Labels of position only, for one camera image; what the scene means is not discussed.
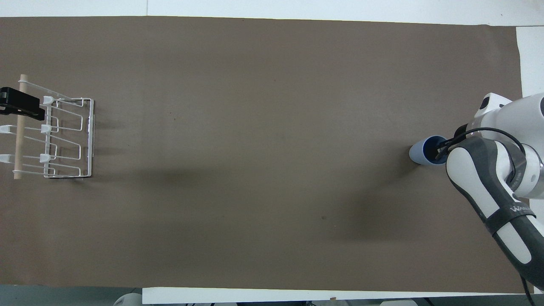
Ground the white wire cup holder rack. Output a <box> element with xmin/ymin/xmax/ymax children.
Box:
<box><xmin>0</xmin><ymin>74</ymin><xmax>95</xmax><ymax>180</ymax></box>

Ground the black cable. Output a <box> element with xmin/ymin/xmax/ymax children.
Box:
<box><xmin>451</xmin><ymin>127</ymin><xmax>527</xmax><ymax>181</ymax></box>
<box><xmin>520</xmin><ymin>275</ymin><xmax>534</xmax><ymax>306</ymax></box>

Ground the blue cup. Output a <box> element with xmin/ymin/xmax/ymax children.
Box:
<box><xmin>409</xmin><ymin>135</ymin><xmax>449</xmax><ymax>167</ymax></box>

